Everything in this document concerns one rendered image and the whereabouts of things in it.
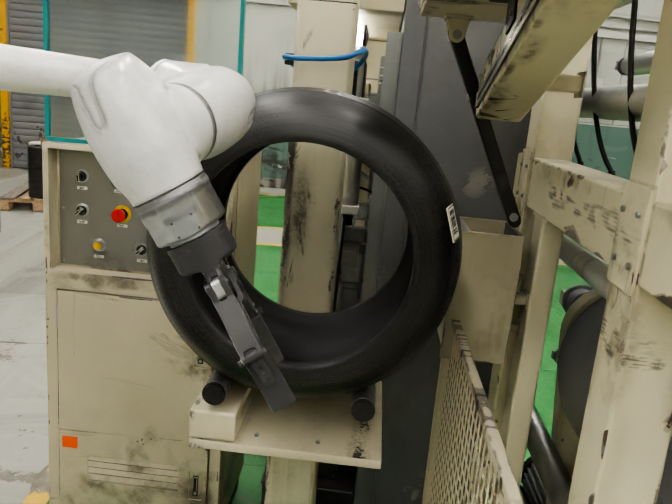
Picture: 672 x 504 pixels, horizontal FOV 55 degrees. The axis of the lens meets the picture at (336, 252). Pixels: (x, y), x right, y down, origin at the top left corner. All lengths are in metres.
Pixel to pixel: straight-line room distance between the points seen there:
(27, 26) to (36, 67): 10.05
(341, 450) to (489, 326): 0.45
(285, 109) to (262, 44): 9.21
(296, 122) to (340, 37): 0.42
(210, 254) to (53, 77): 0.33
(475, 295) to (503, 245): 0.13
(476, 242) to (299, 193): 0.41
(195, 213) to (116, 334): 1.33
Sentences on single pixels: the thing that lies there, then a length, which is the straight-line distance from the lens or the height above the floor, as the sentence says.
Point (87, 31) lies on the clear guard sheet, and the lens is 1.96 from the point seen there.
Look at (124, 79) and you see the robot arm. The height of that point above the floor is 1.45.
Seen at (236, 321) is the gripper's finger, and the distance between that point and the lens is 0.70.
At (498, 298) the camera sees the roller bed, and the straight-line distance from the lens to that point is 1.47.
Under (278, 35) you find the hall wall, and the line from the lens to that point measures 10.30.
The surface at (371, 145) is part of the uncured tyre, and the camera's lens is 1.08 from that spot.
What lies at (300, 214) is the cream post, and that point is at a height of 1.19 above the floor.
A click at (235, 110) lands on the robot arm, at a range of 0.84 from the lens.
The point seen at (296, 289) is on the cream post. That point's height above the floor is 1.01.
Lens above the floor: 1.45
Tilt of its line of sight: 13 degrees down
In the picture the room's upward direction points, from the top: 5 degrees clockwise
